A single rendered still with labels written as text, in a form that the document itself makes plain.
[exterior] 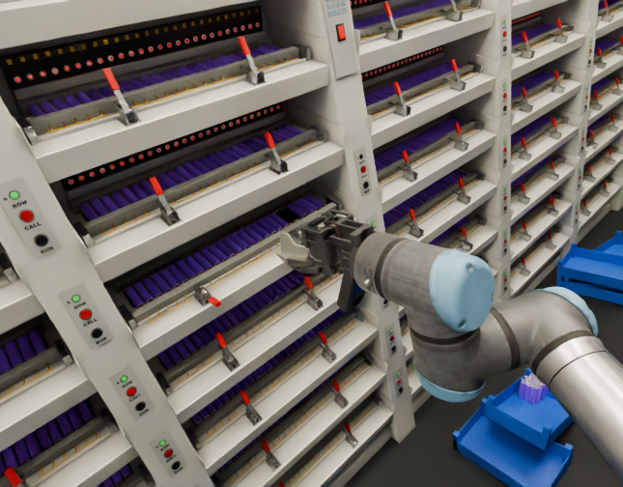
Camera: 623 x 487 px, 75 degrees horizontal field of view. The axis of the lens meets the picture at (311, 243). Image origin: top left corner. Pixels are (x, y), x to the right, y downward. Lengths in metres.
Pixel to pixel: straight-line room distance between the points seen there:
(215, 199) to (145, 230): 0.15
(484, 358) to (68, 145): 0.69
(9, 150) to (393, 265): 0.57
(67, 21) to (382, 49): 0.68
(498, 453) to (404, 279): 1.23
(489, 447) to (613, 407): 1.15
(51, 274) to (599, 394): 0.78
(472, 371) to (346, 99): 0.68
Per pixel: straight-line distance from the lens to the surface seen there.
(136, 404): 0.93
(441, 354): 0.56
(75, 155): 0.76
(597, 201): 2.87
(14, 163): 0.75
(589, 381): 0.58
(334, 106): 1.01
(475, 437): 1.72
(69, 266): 0.79
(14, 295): 0.81
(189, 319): 0.89
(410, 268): 0.52
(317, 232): 0.62
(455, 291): 0.49
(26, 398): 0.91
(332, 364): 1.22
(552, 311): 0.63
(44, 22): 0.77
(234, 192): 0.88
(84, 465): 1.01
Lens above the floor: 1.39
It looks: 27 degrees down
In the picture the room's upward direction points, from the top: 14 degrees counter-clockwise
